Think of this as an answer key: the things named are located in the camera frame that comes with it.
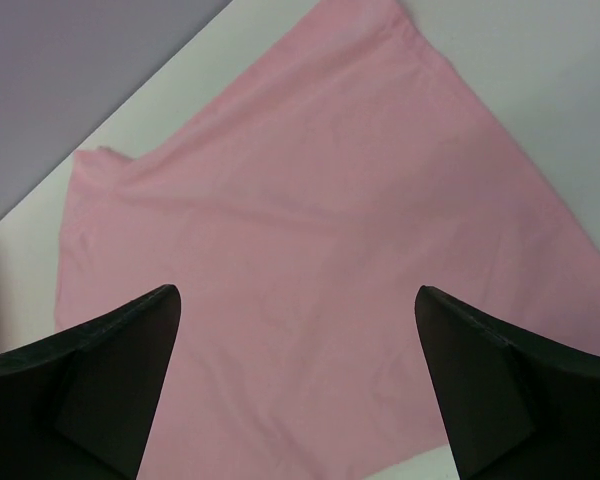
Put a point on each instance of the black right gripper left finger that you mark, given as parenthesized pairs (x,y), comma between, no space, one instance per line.
(80,404)

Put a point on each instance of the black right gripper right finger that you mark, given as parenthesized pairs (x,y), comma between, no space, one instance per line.
(515,405)

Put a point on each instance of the pink t-shirt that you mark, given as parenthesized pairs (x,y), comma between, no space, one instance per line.
(298,214)

